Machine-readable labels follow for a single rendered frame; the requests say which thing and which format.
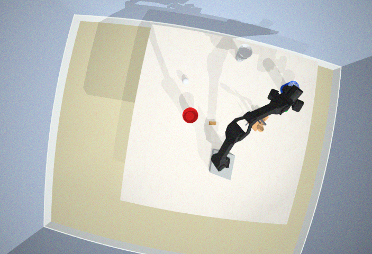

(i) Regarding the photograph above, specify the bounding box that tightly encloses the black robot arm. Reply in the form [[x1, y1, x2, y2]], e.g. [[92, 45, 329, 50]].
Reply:
[[211, 85, 303, 171]]

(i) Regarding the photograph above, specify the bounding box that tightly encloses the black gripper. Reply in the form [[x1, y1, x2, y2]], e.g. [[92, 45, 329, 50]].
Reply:
[[267, 89, 304, 112]]

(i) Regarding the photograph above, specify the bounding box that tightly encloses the white ball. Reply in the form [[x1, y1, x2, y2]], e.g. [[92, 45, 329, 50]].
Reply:
[[182, 78, 189, 85]]

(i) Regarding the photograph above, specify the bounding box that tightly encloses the grey paper cup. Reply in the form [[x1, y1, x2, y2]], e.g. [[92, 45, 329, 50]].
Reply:
[[235, 44, 253, 62]]

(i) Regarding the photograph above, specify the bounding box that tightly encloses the red plastic cup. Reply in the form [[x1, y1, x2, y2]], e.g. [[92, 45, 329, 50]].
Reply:
[[183, 107, 198, 123]]

